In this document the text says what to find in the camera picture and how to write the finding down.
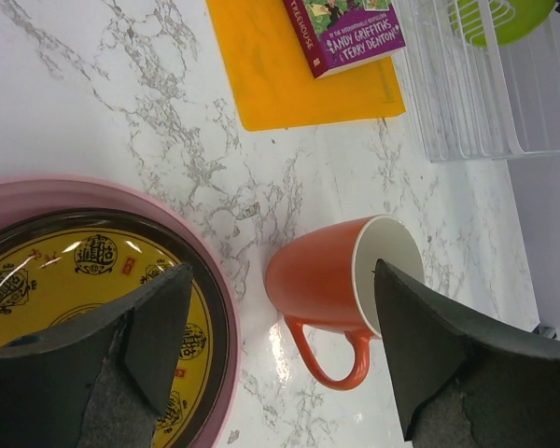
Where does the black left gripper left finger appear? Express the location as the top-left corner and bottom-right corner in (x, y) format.
(0, 264), (193, 447)

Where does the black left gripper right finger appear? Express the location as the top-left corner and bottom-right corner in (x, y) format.
(374, 259), (560, 447)

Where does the yellow brown patterned plate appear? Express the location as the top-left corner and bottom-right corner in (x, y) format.
(0, 208), (236, 447)

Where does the pink plate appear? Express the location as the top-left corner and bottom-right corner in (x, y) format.
(0, 177), (238, 447)

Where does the lime green plate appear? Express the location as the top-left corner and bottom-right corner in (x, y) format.
(447, 0), (555, 47)

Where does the orange ceramic mug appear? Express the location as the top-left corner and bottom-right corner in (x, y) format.
(264, 215), (425, 391)

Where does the orange cutting mat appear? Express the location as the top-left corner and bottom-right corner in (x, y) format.
(207, 1), (406, 131)

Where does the purple treehouse book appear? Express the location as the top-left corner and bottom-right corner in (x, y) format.
(283, 0), (406, 78)

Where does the white wire dish rack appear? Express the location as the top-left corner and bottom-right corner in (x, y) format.
(394, 1), (560, 162)

